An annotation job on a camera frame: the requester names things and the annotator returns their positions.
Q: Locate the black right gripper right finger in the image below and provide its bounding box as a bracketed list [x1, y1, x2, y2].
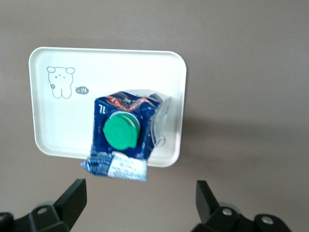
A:
[192, 180, 293, 232]

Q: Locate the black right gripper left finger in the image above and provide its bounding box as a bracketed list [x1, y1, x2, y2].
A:
[0, 178, 88, 232]

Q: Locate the blue milk carton green cap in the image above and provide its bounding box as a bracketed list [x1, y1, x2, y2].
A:
[80, 89, 173, 182]

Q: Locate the cream tray with rabbit print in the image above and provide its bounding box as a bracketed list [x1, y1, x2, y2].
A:
[28, 46, 189, 168]

